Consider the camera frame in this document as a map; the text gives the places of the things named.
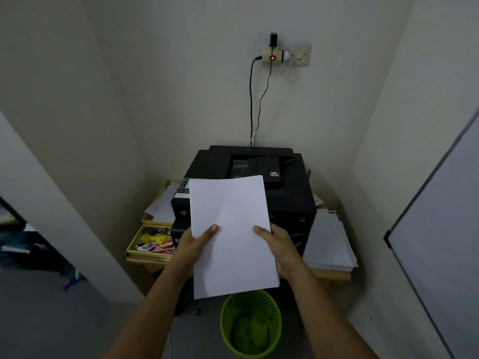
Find person's left hand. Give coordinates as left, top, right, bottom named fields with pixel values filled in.
left=174, top=224, right=219, bottom=273

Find person's right hand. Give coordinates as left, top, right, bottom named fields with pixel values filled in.
left=253, top=223, right=304, bottom=279

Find white paper sheet stack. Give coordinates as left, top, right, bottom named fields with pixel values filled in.
left=189, top=175, right=280, bottom=300

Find person's left forearm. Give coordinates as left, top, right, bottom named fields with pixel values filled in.
left=103, top=262, right=195, bottom=359

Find person's right forearm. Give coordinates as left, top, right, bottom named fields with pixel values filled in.
left=285, top=264, right=379, bottom=359

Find black printer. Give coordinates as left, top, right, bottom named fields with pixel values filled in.
left=170, top=146, right=317, bottom=258

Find loose white paper sheets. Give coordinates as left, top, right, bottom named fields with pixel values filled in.
left=144, top=182, right=180, bottom=223

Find yellow stationery tray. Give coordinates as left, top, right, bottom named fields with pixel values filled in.
left=126, top=224, right=176, bottom=263

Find stack of white papers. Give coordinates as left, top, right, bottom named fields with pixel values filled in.
left=302, top=208, right=359, bottom=272

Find wooden table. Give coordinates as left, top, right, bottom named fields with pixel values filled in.
left=126, top=179, right=352, bottom=282

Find green mesh waste basket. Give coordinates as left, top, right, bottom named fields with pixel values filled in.
left=220, top=290, right=282, bottom=359

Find beige plug adapter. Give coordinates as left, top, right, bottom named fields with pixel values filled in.
left=262, top=45, right=286, bottom=65

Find black power cable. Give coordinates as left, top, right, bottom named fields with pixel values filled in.
left=248, top=56, right=263, bottom=147

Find thin black cable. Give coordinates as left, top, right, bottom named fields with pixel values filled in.
left=255, top=63, right=273, bottom=132

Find whiteboard with black frame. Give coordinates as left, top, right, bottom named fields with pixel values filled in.
left=383, top=108, right=479, bottom=359

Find white wall switch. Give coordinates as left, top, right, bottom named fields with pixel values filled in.
left=290, top=42, right=313, bottom=68

